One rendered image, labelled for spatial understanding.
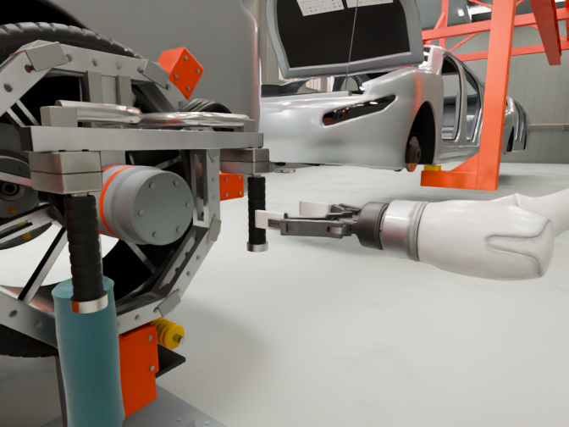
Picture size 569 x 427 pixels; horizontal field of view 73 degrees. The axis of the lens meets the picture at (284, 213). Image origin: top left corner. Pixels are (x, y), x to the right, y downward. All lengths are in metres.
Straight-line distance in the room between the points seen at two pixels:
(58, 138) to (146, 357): 0.53
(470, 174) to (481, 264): 3.51
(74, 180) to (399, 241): 0.43
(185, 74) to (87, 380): 0.62
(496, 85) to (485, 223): 3.53
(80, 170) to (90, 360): 0.32
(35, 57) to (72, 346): 0.45
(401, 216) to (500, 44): 3.58
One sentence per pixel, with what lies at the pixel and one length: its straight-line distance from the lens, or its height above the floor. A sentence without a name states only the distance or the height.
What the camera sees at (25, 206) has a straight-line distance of 1.19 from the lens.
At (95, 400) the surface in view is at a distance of 0.75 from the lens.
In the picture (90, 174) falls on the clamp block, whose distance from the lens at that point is 0.53.
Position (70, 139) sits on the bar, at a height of 0.96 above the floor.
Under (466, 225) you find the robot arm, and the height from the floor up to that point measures 0.86.
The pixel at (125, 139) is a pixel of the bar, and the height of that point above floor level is 0.97.
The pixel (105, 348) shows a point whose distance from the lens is 0.71.
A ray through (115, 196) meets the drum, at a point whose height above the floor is 0.87.
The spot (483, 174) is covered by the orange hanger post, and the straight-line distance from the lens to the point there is 4.03.
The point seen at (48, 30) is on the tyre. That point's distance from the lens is 0.87.
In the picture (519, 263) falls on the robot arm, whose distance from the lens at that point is 0.55.
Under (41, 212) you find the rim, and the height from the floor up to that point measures 0.83.
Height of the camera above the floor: 0.96
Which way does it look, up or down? 10 degrees down
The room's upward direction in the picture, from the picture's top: straight up
